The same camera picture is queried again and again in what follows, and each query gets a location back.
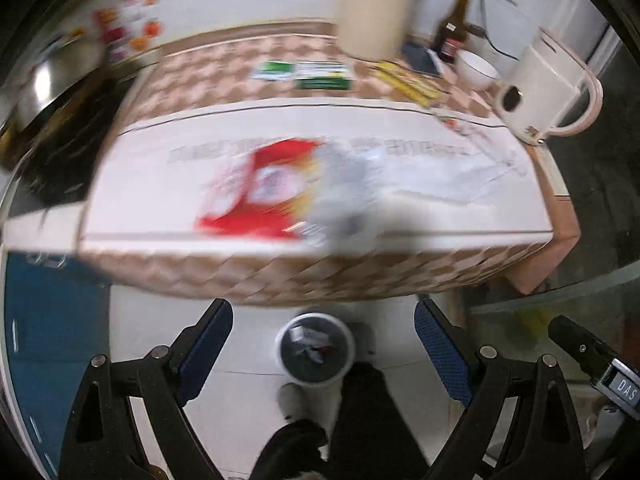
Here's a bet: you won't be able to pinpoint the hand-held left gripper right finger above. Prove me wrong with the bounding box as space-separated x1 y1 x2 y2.
414 296 587 480

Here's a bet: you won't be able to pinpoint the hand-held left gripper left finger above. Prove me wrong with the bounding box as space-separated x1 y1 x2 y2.
59 298 234 480

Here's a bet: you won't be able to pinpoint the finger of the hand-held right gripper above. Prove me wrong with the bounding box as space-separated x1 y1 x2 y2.
547 315 617 387

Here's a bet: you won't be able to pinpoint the white round trash bin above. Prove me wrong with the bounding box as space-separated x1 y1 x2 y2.
276 312 357 387

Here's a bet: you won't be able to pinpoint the red snack packet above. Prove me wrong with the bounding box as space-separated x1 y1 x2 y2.
195 138 327 242

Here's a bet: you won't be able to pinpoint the clear plastic bag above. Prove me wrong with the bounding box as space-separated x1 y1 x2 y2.
304 139 402 252

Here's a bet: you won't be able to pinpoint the person's right leg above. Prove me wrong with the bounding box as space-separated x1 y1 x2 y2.
329 362 432 480

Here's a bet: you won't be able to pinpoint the person's leg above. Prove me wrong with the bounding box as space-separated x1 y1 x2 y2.
329 362 432 480
249 419 329 480

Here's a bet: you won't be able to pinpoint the white slipper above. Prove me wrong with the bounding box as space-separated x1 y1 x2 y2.
277 382 312 421

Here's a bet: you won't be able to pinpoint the person's left leg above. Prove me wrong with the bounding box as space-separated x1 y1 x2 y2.
249 419 329 480

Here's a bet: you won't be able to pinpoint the blue cabinet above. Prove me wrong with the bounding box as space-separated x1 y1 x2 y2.
2 251 112 480

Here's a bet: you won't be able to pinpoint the black cooktop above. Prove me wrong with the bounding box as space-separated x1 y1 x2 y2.
19 74 137 207

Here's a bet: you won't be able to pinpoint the white electric kettle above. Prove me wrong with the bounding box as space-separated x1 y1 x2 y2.
493 27 605 145

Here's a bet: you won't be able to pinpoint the yellow packets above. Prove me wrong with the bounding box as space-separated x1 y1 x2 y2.
374 59 452 107

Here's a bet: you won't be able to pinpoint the green and white packet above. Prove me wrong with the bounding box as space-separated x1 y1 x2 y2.
249 59 296 83

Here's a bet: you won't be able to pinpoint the brown checkered tablecloth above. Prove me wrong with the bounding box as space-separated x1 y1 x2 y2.
75 21 582 307

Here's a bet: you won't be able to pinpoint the white bowl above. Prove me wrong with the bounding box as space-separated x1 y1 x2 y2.
455 49 502 92

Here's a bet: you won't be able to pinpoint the green box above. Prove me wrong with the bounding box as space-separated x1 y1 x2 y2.
294 61 356 92

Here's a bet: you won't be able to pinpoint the dark blue box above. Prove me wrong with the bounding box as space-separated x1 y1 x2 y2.
401 39 449 77

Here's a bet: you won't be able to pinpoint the metal pot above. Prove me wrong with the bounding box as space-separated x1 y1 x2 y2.
9 39 109 127

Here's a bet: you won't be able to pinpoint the brown glass bottle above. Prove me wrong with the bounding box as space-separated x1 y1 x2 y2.
433 0 475 65

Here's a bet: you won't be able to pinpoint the fridge magnets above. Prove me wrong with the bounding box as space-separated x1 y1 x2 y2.
94 0 164 62

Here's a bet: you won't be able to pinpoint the cream utensil holder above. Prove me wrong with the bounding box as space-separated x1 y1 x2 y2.
333 0 420 61

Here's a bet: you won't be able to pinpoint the black power cable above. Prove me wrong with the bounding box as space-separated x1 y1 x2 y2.
476 0 524 59

